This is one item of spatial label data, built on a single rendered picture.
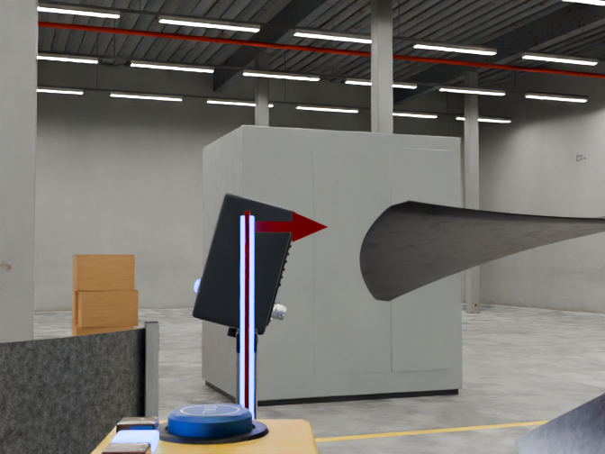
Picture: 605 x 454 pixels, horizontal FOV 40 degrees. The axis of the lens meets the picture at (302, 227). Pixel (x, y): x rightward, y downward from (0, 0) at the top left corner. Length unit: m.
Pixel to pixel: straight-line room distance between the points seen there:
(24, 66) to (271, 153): 2.57
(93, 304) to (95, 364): 6.10
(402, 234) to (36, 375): 1.77
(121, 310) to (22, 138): 4.08
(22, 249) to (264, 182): 2.57
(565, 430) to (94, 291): 7.95
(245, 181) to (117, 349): 4.27
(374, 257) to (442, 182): 6.69
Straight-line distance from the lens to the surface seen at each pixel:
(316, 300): 6.83
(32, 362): 2.30
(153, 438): 0.37
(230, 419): 0.39
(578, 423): 0.70
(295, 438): 0.39
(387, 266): 0.70
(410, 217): 0.59
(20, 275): 4.71
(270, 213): 1.22
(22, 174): 4.73
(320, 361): 6.88
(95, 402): 2.46
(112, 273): 8.55
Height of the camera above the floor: 1.15
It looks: 2 degrees up
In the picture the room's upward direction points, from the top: straight up
